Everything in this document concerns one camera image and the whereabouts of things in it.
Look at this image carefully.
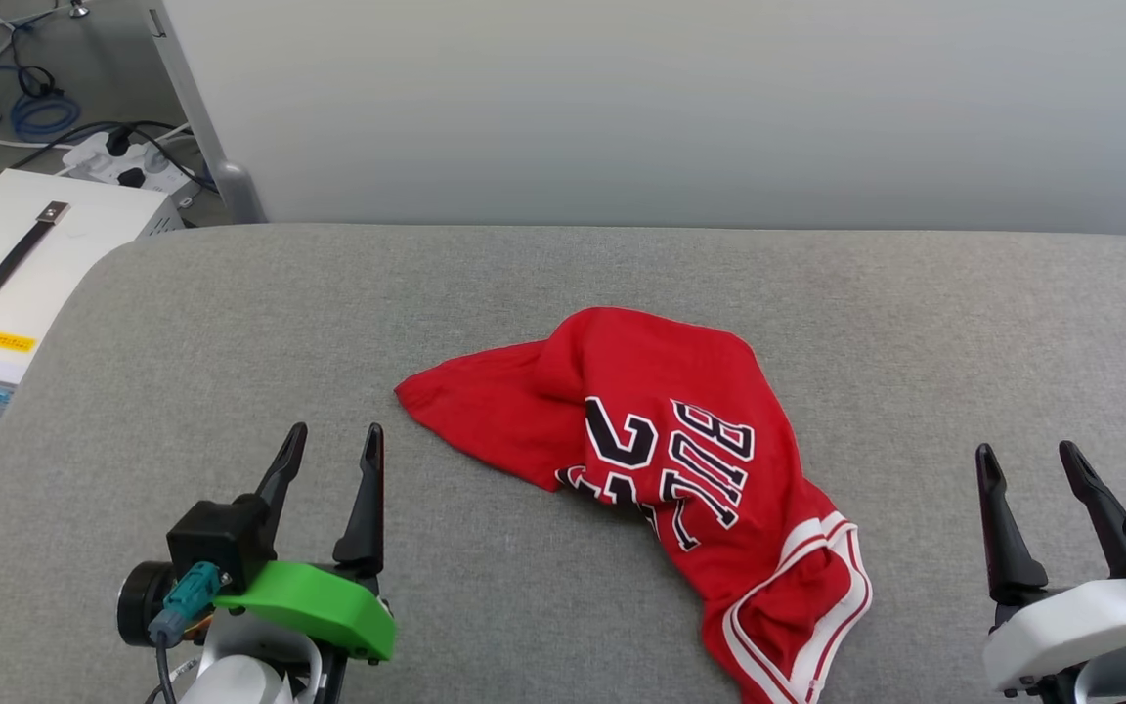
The white power strip with plugs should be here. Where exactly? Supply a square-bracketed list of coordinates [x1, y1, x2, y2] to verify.
[63, 125, 202, 201]

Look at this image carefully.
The black floor cable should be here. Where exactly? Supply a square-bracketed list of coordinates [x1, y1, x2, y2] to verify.
[0, 119, 217, 192]

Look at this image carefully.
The white equipment box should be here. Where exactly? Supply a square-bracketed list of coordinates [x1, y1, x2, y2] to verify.
[0, 168, 185, 431]

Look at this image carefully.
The grey fabric sofa cushion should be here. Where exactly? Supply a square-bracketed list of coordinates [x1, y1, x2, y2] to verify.
[0, 223, 1126, 704]

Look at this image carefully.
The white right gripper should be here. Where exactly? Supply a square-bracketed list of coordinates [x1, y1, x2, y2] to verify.
[975, 441, 1126, 695]

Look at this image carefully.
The red basketball jersey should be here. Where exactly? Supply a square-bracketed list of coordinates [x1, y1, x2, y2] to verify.
[394, 306, 874, 704]

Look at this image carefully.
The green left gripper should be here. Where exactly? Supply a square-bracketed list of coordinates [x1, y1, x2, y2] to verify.
[214, 422, 398, 664]

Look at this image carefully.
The white partition screen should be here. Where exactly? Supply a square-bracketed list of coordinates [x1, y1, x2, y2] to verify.
[141, 0, 1126, 236]

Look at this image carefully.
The coiled blue cable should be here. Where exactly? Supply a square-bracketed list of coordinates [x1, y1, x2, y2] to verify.
[11, 90, 82, 138]

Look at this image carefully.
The black strap box handle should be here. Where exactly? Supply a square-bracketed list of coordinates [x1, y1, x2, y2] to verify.
[0, 200, 70, 317]

